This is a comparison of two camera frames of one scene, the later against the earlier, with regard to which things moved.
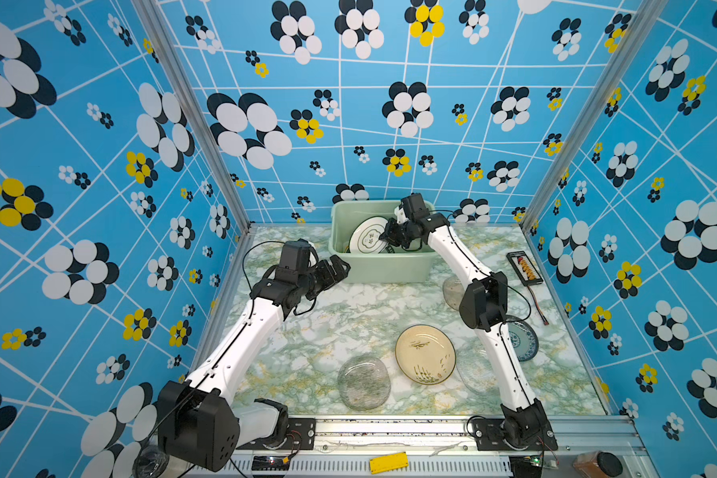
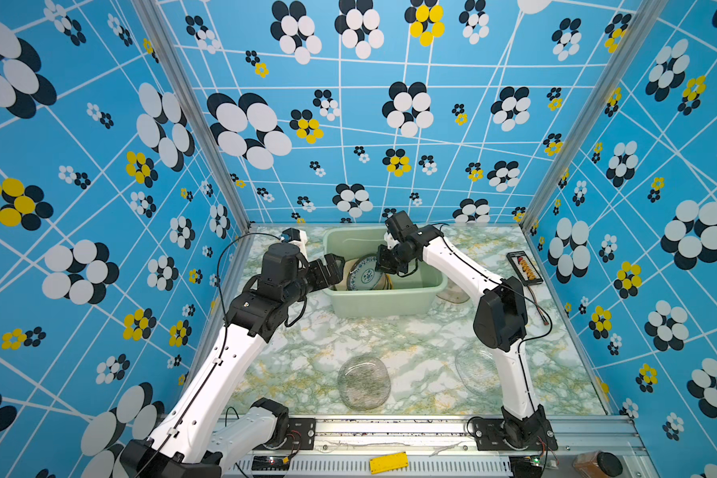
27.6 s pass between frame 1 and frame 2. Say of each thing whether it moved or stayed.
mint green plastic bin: moved
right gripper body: moved
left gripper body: stayed
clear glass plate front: stayed
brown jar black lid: stayed
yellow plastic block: stayed
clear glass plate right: stayed
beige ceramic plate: moved
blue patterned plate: moved
